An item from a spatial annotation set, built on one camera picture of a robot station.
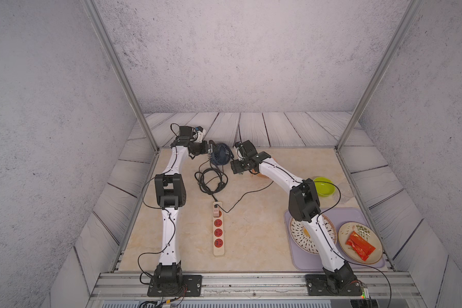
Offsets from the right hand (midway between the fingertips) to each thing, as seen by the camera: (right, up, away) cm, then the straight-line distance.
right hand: (237, 164), depth 102 cm
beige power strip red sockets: (-8, -30, -17) cm, 35 cm away
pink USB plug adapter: (-10, -21, -15) cm, 27 cm away
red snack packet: (+52, -34, -21) cm, 65 cm away
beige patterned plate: (+57, -30, -17) cm, 66 cm away
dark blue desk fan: (-9, +5, +6) cm, 12 cm away
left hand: (-12, +9, +5) cm, 16 cm away
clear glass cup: (+56, -14, -3) cm, 58 cm away
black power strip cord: (-14, -9, +3) cm, 17 cm away
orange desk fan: (+10, -4, -26) cm, 28 cm away
